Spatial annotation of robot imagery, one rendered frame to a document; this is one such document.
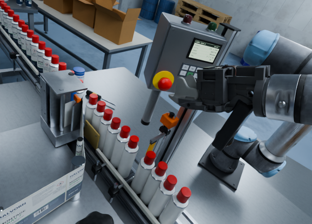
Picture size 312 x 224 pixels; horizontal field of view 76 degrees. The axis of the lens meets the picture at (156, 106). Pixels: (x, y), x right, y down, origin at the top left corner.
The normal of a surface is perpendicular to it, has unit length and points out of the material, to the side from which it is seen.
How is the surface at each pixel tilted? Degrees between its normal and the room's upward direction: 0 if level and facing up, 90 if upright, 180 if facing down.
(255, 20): 90
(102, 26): 90
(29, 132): 0
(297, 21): 90
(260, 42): 63
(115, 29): 90
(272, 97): 81
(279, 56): 75
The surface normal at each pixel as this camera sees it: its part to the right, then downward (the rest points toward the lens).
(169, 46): 0.18, 0.62
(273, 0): -0.53, 0.36
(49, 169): 0.29, -0.77
